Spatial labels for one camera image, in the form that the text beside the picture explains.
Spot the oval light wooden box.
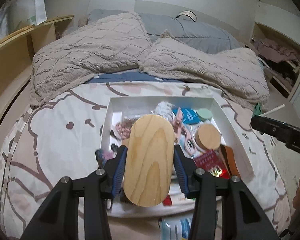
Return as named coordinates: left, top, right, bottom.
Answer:
left=123, top=114, right=174, bottom=207

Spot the green binder clip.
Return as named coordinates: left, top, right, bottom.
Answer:
left=253, top=102, right=263, bottom=116

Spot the red cigarette box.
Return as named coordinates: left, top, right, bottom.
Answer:
left=193, top=150, right=230, bottom=179

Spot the white red ointment tube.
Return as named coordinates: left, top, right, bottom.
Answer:
left=162, top=193, right=196, bottom=206

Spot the blue white medicine packet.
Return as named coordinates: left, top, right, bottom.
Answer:
left=159, top=216, right=192, bottom=240

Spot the pink eyelash curler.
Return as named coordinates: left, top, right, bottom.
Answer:
left=172, top=107, right=197, bottom=155

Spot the round wooden lid jar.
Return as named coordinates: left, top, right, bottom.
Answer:
left=194, top=124, right=221, bottom=150

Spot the purple crocheted butterfly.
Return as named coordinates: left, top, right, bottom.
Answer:
left=95, top=144, right=119, bottom=168

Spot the cartoon print bed sheet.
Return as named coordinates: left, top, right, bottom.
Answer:
left=0, top=74, right=291, bottom=239

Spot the open wardrobe with clothes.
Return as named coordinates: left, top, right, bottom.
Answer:
left=251, top=23, right=300, bottom=100

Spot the white shallow tray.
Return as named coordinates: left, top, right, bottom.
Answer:
left=100, top=96, right=255, bottom=218

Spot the green round compact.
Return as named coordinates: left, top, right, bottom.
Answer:
left=197, top=108, right=213, bottom=121

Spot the blue sachet packet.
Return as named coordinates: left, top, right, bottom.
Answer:
left=181, top=108, right=200, bottom=125

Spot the white grey yarn ball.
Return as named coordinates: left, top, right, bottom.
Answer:
left=153, top=101, right=175, bottom=122

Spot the grey pillow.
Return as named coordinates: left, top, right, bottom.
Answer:
left=86, top=9, right=242, bottom=55

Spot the wooden side shelf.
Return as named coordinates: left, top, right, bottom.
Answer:
left=0, top=15, right=74, bottom=122

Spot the beige textured blanket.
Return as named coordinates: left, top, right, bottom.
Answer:
left=30, top=12, right=270, bottom=109

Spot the white paper bag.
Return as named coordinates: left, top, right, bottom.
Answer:
left=13, top=0, right=47, bottom=28

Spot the brown leather strap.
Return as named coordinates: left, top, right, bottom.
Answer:
left=219, top=144, right=241, bottom=178

